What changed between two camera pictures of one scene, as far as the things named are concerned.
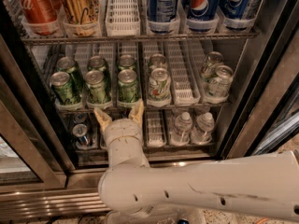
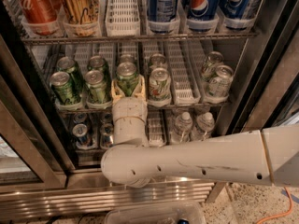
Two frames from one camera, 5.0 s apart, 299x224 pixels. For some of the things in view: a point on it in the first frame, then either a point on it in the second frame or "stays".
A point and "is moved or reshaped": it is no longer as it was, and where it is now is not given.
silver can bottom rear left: [79, 118] stays
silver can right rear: [213, 59] stays
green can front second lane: [96, 86] stays
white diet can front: [160, 85] stays
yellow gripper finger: [137, 113] → [139, 91]
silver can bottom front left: [79, 131] stays
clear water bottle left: [183, 126] stays
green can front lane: [128, 87] is moved or reshaped
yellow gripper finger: [103, 119] → [116, 92]
